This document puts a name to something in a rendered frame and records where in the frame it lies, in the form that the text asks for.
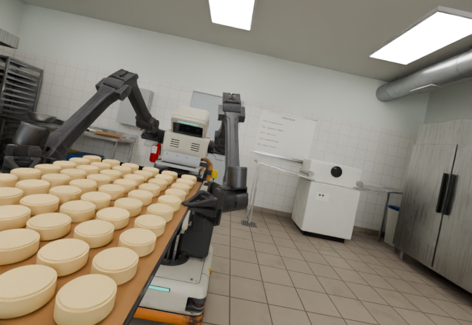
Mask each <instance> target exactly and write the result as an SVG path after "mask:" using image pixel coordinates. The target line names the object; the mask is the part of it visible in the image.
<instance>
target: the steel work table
mask: <svg viewBox="0 0 472 325"><path fill-rule="evenodd" d="M0 118H1V121H0V144H1V138H2V135H3V131H4V124H5V120H6V119H8V120H12V121H18V122H25V123H29V124H33V125H35V126H43V127H46V128H52V129H56V130H57V129H58V128H59V127H60V126H61V125H62V123H61V120H60V119H55V120H54V121H53V122H51V123H46V124H45V123H41V122H36V121H34V120H32V119H23V118H17V117H7V116H2V115H0ZM89 127H92V128H98V127H95V126H89ZM99 129H102V131H103V132H106V133H113V134H117V135H120V136H123V137H126V139H123V138H113V137H108V136H103V135H96V134H94V133H87V132H83V133H82V135H87V136H91V137H94V138H101V139H105V140H111V141H114V144H113V148H112V153H111V157H110V159H114V156H115V152H116V148H117V142H130V143H131V144H130V148H129V155H128V159H127V163H130V159H131V153H132V149H133V143H134V142H136V140H137V135H132V134H128V133H122V132H119V131H112V130H108V129H104V128H99Z"/></svg>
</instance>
